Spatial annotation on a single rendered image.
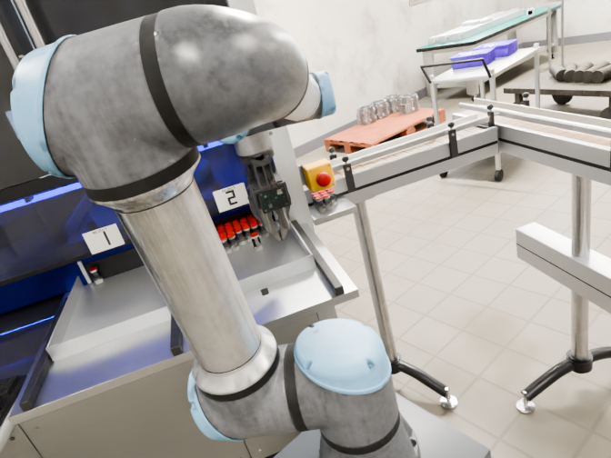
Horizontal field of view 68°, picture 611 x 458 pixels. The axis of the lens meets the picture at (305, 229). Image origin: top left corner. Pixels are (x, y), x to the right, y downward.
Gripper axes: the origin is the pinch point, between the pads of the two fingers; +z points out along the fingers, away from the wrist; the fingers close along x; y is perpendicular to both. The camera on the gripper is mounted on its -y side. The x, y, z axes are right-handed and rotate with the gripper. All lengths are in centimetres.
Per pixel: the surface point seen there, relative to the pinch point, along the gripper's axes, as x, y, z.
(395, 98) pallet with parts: 210, -405, 69
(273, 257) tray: -2.5, -8.8, 9.6
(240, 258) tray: -10.4, -14.6, 9.6
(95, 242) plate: -43.5, -23.0, -4.1
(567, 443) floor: 68, 9, 98
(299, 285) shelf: 0.2, 7.9, 9.8
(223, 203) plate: -9.9, -23.0, -3.5
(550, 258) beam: 84, -16, 47
